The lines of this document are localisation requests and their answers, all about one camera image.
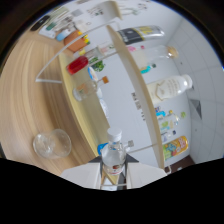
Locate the black yellow soda water can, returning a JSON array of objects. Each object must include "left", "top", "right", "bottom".
[{"left": 117, "top": 25, "right": 166, "bottom": 46}]

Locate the clear bottle white cap red label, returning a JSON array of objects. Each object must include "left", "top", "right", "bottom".
[{"left": 100, "top": 127, "right": 128, "bottom": 176}]

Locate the clear bottle green cap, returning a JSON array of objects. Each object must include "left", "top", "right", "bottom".
[{"left": 159, "top": 111, "right": 188, "bottom": 133}]

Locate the yellow printed drink can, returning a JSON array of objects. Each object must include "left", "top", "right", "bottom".
[{"left": 162, "top": 135, "right": 189, "bottom": 161}]

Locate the clear bottle orange cap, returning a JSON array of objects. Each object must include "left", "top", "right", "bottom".
[{"left": 72, "top": 75, "right": 110, "bottom": 102}]

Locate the tall glass jar cork lid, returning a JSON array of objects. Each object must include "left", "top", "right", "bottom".
[{"left": 133, "top": 45, "right": 180, "bottom": 68}]

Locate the small teal bottle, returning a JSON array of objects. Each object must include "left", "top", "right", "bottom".
[{"left": 139, "top": 63, "right": 157, "bottom": 75}]

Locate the red liquid bottle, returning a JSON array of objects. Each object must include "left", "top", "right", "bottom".
[{"left": 65, "top": 55, "right": 90, "bottom": 76}]

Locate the small pink bottle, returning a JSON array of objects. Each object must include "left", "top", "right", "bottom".
[{"left": 126, "top": 44, "right": 146, "bottom": 54}]

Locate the two-tier wooden shelf rack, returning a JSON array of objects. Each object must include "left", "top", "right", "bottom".
[{"left": 34, "top": 1, "right": 166, "bottom": 188}]

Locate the green potted plant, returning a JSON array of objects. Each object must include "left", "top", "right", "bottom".
[{"left": 89, "top": 56, "right": 106, "bottom": 73}]

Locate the large white plastic bottle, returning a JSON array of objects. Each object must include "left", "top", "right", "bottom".
[{"left": 146, "top": 74, "right": 194, "bottom": 106}]

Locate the clear stemless drinking glass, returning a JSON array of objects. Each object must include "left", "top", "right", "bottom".
[{"left": 32, "top": 128, "right": 73, "bottom": 160}]

